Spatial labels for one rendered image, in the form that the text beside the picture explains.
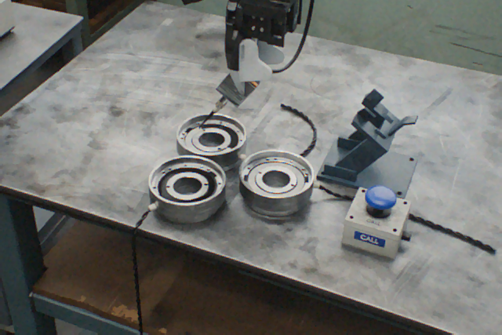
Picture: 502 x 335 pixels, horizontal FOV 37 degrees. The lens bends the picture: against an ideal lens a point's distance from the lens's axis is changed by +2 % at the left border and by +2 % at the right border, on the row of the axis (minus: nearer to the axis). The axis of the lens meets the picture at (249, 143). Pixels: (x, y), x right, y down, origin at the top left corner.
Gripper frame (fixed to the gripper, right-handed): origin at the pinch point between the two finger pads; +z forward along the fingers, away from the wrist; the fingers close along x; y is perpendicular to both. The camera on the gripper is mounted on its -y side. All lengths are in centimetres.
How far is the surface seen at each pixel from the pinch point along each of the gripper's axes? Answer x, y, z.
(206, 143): -0.8, -5.3, 12.2
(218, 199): -14.2, 2.6, 10.1
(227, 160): -5.4, 0.2, 10.5
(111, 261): -7.0, -20.8, 38.0
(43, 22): 41, -65, 25
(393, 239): -12.9, 26.0, 9.7
